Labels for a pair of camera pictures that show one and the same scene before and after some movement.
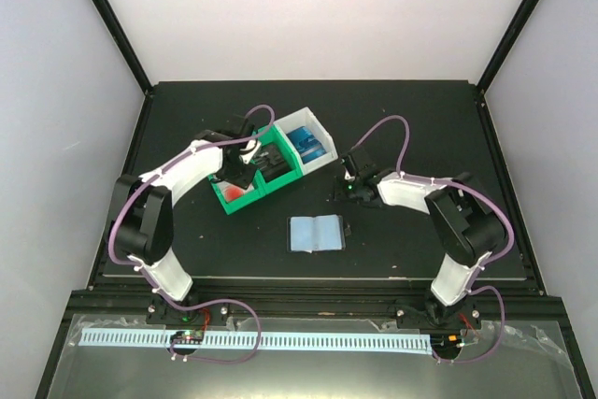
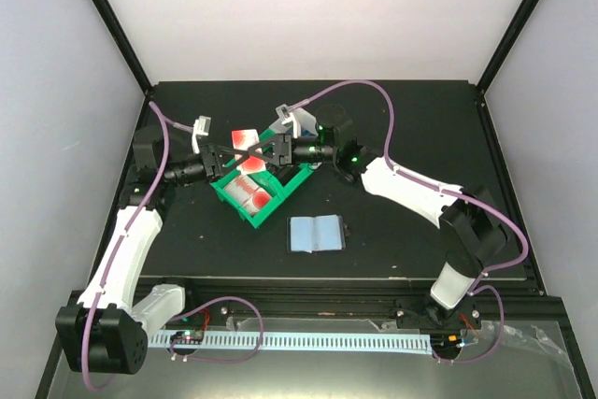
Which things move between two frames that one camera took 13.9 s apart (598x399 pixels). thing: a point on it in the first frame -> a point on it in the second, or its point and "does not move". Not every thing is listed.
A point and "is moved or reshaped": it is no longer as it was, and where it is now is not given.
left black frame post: (111, 17) does not move
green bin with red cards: (241, 202) is moved or reshaped
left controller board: (188, 336) does not move
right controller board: (446, 343) does not move
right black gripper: (338, 192) -> (284, 152)
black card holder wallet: (315, 234) does not move
